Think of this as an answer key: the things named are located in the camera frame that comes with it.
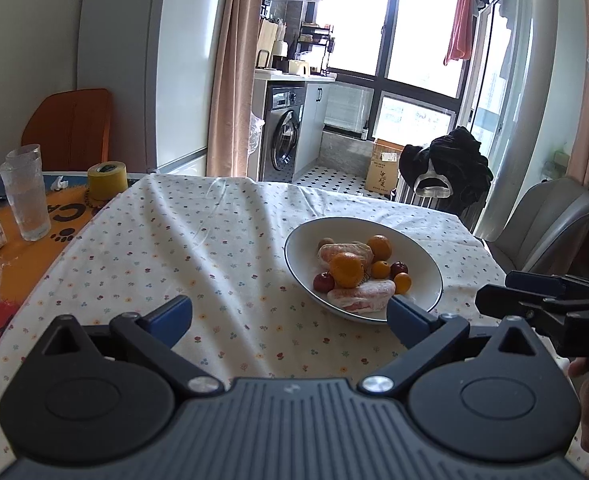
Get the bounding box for pink hanging towel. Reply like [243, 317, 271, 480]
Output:
[443, 0, 481, 67]

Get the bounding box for white refrigerator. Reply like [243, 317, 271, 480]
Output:
[77, 0, 232, 176]

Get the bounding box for large window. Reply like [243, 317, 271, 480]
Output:
[319, 0, 475, 141]

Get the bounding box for floral white tablecloth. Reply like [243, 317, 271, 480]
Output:
[0, 174, 582, 471]

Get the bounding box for clear drinking glass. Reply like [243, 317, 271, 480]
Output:
[0, 144, 52, 242]

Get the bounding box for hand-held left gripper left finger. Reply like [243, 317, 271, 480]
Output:
[39, 295, 225, 393]

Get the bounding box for large orange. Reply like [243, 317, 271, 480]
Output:
[329, 252, 365, 287]

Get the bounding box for white radiator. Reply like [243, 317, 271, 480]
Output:
[397, 180, 480, 226]

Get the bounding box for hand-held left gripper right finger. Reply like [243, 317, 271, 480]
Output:
[358, 295, 550, 393]

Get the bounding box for cardboard box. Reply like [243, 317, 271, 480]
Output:
[365, 139, 406, 193]

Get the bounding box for orange paw print mat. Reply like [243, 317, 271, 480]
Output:
[0, 172, 140, 386]

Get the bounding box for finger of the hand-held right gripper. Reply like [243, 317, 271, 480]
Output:
[475, 284, 589, 333]
[505, 271, 589, 302]

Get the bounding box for pink peeled pomelo piece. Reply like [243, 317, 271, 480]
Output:
[327, 279, 396, 313]

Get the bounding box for white cabinet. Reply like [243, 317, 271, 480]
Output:
[252, 70, 336, 176]

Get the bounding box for white plate with dark rim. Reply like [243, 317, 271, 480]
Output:
[284, 217, 444, 324]

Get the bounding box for black countertop rack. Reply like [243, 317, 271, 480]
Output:
[297, 22, 336, 75]

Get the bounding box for yellow tape roll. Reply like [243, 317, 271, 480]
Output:
[87, 161, 128, 203]

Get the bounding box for clear plastic bag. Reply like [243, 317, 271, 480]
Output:
[247, 112, 266, 153]

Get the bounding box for translucent plastic hanger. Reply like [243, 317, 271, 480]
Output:
[414, 162, 454, 197]

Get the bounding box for black clothes pile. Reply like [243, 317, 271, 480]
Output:
[398, 127, 494, 203]

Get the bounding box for wooden cutting board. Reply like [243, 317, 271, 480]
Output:
[255, 17, 288, 71]

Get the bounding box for medium orange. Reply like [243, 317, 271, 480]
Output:
[367, 234, 393, 261]

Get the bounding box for grey washing machine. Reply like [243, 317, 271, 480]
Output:
[260, 85, 306, 182]

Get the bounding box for grey chair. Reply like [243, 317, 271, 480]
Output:
[474, 176, 589, 273]

